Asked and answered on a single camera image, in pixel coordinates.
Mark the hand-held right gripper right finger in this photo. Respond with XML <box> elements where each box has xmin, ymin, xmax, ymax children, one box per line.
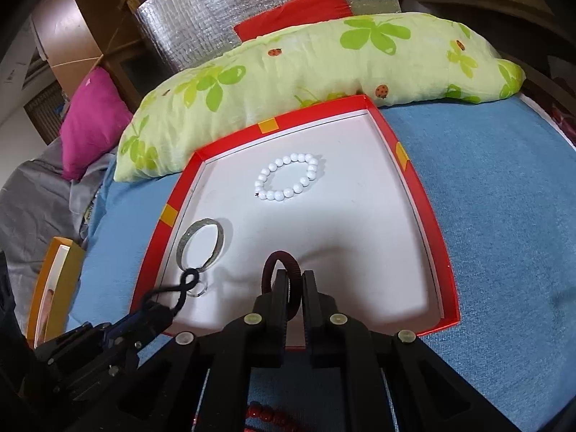
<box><xmin>301</xmin><ymin>270</ymin><xmax>523</xmax><ymax>432</ymax></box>

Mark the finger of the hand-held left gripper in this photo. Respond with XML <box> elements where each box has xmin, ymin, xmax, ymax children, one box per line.
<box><xmin>137</xmin><ymin>301</ymin><xmax>175</xmax><ymax>347</ymax></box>
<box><xmin>107</xmin><ymin>309</ymin><xmax>153</xmax><ymax>342</ymax></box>

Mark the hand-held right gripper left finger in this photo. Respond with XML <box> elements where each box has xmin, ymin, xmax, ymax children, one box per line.
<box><xmin>114</xmin><ymin>269</ymin><xmax>291</xmax><ymax>432</ymax></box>

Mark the maroon hair tie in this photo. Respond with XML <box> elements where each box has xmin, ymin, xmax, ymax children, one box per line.
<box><xmin>262</xmin><ymin>251</ymin><xmax>301</xmax><ymax>313</ymax></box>

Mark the black hair tie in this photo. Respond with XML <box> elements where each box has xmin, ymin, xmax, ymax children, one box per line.
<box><xmin>141</xmin><ymin>269</ymin><xmax>202</xmax><ymax>313</ymax></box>

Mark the red cardboard box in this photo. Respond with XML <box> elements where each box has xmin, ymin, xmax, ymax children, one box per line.
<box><xmin>130</xmin><ymin>94</ymin><xmax>460</xmax><ymax>352</ymax></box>

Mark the red bead bracelet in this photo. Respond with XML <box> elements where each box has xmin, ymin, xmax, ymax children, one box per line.
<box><xmin>245</xmin><ymin>400</ymin><xmax>311</xmax><ymax>432</ymax></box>

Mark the yellow box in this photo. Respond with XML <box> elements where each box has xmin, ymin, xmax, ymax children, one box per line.
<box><xmin>26</xmin><ymin>236</ymin><xmax>86</xmax><ymax>347</ymax></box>

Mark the grey bangle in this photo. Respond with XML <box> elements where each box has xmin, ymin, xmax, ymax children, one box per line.
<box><xmin>177</xmin><ymin>218</ymin><xmax>224</xmax><ymax>271</ymax></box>

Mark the grey cloth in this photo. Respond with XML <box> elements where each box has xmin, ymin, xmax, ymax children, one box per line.
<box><xmin>0</xmin><ymin>137</ymin><xmax>118</xmax><ymax>275</ymax></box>

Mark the pink pillow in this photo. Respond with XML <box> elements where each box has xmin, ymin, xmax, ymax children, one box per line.
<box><xmin>60</xmin><ymin>67</ymin><xmax>134</xmax><ymax>181</ymax></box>

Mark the green floral pillow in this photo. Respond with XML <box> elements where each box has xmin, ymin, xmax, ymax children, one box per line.
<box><xmin>113</xmin><ymin>14</ymin><xmax>526</xmax><ymax>184</ymax></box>

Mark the wicker panel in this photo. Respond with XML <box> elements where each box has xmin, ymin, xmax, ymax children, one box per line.
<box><xmin>22</xmin><ymin>81</ymin><xmax>64</xmax><ymax>145</ymax></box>

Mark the red pillow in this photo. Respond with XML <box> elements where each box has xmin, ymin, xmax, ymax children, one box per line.
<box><xmin>233</xmin><ymin>0</ymin><xmax>352</xmax><ymax>41</ymax></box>

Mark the silver foil panel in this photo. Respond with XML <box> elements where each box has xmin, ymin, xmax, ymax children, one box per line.
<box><xmin>134</xmin><ymin>0</ymin><xmax>401</xmax><ymax>79</ymax></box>

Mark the white sheet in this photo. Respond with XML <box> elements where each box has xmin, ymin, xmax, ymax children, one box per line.
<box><xmin>519</xmin><ymin>94</ymin><xmax>576</xmax><ymax>149</ymax></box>

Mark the curved wooden board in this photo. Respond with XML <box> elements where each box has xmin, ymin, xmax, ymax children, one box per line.
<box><xmin>31</xmin><ymin>0</ymin><xmax>105</xmax><ymax>95</ymax></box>

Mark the wooden round table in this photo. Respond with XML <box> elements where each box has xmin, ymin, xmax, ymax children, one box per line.
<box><xmin>389</xmin><ymin>0</ymin><xmax>576</xmax><ymax>145</ymax></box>

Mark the white bead bracelet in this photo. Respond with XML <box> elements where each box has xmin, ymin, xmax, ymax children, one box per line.
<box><xmin>254</xmin><ymin>153</ymin><xmax>318</xmax><ymax>202</ymax></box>

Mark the wooden bed frame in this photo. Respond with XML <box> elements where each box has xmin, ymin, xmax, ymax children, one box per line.
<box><xmin>101</xmin><ymin>0</ymin><xmax>181</xmax><ymax>113</ymax></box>

